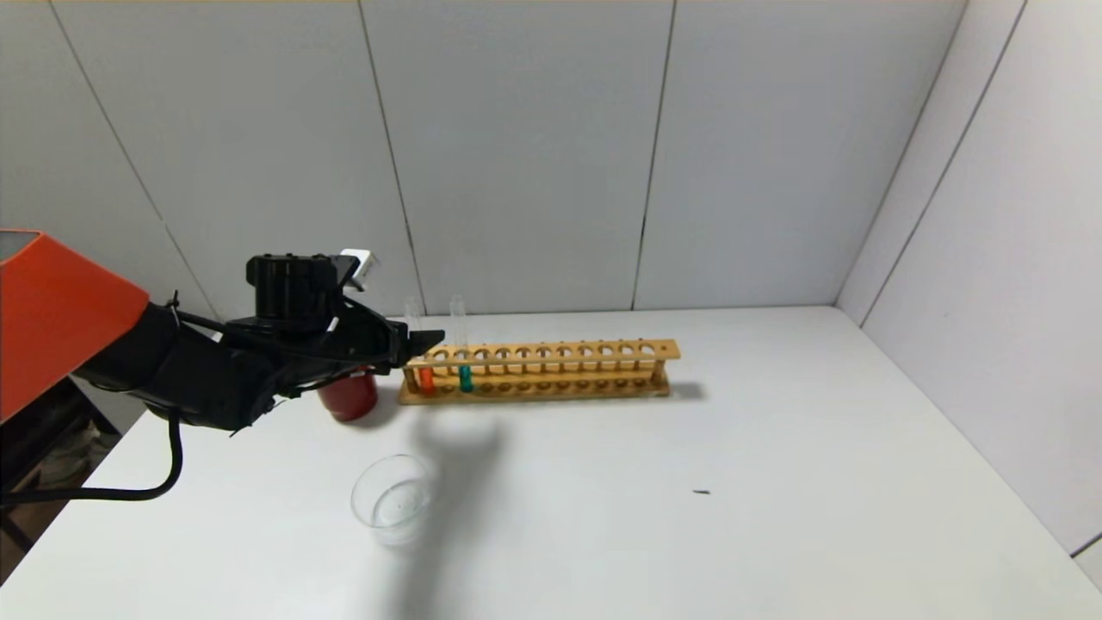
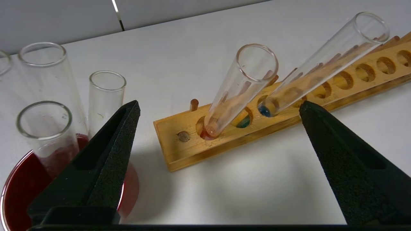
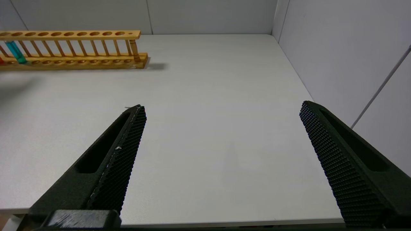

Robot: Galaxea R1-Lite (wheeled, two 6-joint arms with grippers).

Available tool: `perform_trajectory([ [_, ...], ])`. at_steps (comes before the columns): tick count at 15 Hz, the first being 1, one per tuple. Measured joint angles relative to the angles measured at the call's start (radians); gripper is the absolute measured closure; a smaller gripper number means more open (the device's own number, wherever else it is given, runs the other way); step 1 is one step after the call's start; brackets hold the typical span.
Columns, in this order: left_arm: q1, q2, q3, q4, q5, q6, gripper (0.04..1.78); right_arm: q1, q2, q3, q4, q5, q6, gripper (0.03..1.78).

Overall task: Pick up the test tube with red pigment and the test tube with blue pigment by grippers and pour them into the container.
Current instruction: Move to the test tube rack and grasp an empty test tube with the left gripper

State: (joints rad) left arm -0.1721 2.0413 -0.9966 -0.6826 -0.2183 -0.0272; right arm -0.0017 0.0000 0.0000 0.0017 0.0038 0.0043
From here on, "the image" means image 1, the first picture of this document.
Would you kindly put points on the wooden test tube rack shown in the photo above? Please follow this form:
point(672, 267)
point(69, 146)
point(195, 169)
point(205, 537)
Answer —
point(560, 351)

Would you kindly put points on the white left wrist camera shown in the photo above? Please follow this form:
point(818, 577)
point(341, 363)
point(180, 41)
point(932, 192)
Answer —
point(362, 265)

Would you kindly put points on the pale shoes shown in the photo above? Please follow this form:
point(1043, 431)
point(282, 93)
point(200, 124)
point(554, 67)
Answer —
point(77, 456)

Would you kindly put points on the blue pigment glass test tube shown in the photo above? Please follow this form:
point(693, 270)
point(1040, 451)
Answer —
point(466, 379)

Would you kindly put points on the dark background furniture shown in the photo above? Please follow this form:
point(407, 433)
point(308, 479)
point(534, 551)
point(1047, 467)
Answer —
point(39, 435)

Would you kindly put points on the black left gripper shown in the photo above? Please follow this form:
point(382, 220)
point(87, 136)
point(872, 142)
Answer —
point(397, 344)

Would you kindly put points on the dark red cup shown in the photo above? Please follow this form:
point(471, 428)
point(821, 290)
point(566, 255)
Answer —
point(349, 400)

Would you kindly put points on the red pigment glass test tube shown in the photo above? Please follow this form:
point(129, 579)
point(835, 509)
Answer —
point(427, 381)

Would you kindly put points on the clear glass dish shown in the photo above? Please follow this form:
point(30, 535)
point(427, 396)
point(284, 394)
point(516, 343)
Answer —
point(396, 508)

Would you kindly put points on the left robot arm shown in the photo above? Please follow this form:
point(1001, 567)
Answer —
point(69, 310)

